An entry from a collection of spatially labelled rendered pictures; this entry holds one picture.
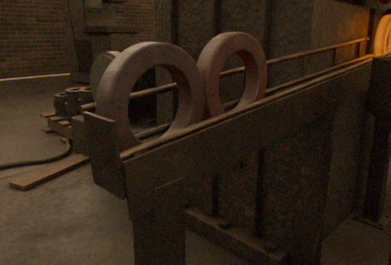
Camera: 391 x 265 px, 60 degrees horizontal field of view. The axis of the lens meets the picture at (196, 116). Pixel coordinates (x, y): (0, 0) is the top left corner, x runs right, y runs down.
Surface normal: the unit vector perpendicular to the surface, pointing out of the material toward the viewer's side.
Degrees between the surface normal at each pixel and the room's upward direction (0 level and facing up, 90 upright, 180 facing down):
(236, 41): 90
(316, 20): 90
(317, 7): 90
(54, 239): 0
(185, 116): 65
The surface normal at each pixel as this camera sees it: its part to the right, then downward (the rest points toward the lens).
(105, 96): -0.67, -0.11
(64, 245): 0.00, -0.97
